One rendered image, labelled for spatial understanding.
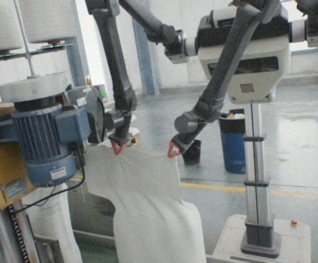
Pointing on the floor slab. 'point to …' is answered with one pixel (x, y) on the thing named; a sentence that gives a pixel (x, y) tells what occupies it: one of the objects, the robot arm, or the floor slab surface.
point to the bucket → (193, 153)
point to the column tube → (3, 237)
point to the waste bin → (233, 141)
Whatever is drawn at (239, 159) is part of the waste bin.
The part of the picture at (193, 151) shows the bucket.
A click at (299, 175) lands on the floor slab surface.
